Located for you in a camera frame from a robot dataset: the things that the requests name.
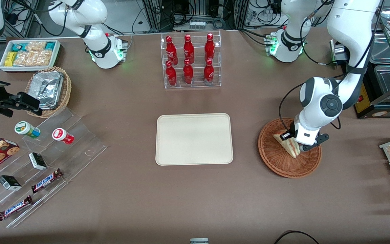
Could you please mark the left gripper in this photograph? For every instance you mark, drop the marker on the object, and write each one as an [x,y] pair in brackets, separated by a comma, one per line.
[291,131]

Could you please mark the triangular sandwich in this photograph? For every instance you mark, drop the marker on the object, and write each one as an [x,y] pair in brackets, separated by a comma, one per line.
[289,147]

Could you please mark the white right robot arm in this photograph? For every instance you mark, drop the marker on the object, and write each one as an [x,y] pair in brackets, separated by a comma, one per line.
[100,51]

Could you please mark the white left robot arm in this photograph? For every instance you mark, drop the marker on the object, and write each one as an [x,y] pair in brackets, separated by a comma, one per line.
[350,27]

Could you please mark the round brown wicker basket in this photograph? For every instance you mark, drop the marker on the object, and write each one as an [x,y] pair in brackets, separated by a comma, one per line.
[276,159]

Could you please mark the light wicker basket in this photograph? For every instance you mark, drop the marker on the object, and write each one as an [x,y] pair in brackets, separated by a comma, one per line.
[67,91]

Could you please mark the cream plastic tray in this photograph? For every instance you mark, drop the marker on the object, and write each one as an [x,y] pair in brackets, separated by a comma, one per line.
[194,139]

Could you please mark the green lid cup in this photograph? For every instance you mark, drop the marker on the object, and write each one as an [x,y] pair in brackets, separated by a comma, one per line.
[25,128]

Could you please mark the aluminium foil container stack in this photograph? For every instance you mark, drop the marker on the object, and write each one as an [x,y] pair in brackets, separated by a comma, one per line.
[47,88]

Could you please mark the yellow snack packet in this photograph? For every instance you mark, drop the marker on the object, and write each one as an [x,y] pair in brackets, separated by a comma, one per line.
[10,59]

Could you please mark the large clear cracker bag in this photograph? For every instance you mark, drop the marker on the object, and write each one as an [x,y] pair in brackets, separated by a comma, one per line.
[34,58]

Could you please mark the red lid cup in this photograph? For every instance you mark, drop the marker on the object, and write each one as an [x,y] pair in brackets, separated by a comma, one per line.
[61,135]

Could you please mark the teal snack packet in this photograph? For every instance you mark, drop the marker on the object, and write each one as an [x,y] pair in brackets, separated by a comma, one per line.
[49,45]
[17,46]

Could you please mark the small black box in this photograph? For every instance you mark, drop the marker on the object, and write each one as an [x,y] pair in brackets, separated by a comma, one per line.
[9,183]
[37,161]

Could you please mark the small clear cracker bag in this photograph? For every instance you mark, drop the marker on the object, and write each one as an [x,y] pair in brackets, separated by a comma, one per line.
[36,46]

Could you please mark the white rectangular snack bin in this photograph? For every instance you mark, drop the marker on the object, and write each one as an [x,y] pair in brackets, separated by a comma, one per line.
[57,56]

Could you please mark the clear acrylic stepped stand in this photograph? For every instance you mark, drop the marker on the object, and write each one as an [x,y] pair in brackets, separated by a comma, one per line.
[80,149]

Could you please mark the black hot food display case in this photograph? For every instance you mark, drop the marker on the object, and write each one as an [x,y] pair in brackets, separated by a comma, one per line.
[362,101]

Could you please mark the snickers bar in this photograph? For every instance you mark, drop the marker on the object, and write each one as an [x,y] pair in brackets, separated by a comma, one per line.
[46,180]
[15,208]

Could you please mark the red cola bottle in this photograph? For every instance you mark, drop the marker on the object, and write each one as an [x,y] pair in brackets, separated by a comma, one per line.
[188,50]
[171,74]
[209,48]
[171,51]
[188,73]
[209,72]

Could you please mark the clear acrylic bottle rack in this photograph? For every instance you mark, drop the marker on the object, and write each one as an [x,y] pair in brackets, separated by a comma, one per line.
[198,84]

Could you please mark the small grey device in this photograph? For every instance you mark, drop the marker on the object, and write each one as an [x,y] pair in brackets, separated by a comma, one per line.
[199,241]

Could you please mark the white power strip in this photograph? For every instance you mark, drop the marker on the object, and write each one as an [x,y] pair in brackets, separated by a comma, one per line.
[197,25]

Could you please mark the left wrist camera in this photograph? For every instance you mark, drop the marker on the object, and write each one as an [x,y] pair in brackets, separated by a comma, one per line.
[322,138]

